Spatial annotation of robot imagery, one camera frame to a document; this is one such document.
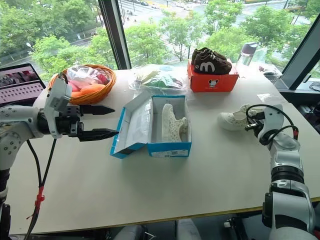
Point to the dark slanted window frame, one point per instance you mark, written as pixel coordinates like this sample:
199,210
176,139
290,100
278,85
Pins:
302,52

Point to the white perforated shoe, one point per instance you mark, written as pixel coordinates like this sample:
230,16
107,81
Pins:
232,120
172,123

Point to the laptop screen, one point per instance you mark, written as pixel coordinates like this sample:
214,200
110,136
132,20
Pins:
17,85

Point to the brown shoe with white logo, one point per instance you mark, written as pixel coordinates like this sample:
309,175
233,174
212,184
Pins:
212,66

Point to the clear plastic bag of items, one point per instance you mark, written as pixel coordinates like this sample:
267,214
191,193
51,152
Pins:
82,75

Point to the clear bottle with dark lid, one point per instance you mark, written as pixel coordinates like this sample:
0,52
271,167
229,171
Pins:
247,53

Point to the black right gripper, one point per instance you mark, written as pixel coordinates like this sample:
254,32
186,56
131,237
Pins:
256,125

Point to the dark window frame post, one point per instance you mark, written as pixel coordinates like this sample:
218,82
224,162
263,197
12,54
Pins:
115,32

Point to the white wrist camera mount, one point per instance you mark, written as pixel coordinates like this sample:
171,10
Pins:
58,96
272,117

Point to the blue cardboard shoebox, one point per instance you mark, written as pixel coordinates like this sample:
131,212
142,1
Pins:
170,147

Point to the orange shoebox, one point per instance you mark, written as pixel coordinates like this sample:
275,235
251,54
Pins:
212,82

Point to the white paper sheet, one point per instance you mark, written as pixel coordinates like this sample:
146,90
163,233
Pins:
138,122

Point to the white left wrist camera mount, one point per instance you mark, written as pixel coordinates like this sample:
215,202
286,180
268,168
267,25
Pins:
58,96

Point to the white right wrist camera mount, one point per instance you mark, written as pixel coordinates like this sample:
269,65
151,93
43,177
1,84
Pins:
272,117

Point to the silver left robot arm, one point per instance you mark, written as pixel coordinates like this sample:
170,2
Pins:
15,125

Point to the orange woven basket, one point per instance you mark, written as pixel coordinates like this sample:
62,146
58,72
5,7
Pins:
102,92

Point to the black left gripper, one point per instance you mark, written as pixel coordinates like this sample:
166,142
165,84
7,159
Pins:
72,128

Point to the plastic bags with green items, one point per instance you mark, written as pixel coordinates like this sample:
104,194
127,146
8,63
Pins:
160,80

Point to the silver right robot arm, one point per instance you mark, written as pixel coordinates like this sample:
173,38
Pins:
287,180

